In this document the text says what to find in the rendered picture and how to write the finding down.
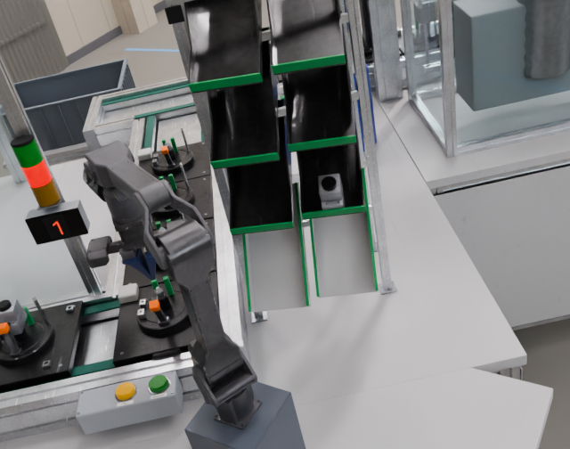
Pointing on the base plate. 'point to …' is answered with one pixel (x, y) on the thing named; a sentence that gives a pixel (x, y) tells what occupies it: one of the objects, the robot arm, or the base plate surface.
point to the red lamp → (37, 175)
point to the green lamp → (28, 155)
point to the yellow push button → (125, 390)
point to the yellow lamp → (46, 194)
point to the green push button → (158, 383)
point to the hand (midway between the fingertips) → (148, 264)
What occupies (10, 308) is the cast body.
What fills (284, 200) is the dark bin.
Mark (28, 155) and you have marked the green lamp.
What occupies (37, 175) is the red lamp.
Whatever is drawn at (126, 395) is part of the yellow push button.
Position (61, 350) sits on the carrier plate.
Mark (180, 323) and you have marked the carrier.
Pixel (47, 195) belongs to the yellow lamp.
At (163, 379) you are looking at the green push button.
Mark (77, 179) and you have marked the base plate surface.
